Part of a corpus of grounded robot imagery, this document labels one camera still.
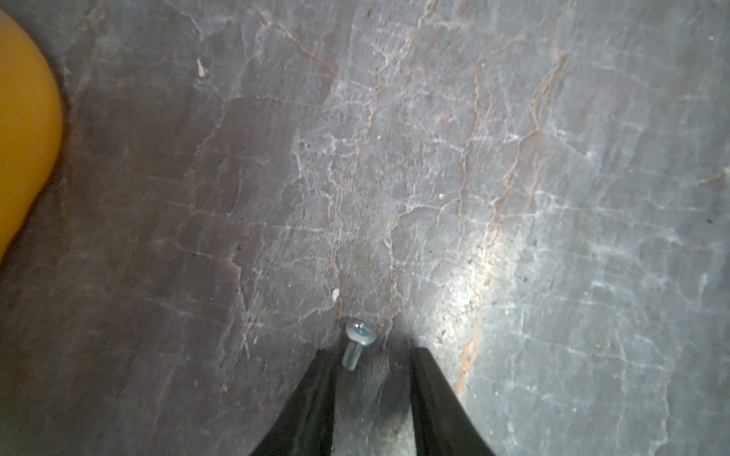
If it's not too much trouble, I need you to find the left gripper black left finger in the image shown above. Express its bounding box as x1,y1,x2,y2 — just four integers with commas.
253,350,338,456

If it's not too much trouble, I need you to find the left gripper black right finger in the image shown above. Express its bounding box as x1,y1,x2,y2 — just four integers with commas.
409,347,494,456

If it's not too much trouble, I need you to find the small silver screw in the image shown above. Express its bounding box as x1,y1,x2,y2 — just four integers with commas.
341,319,378,372

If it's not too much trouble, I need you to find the yellow plastic storage box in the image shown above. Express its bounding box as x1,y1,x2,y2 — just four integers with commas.
1,13,64,254

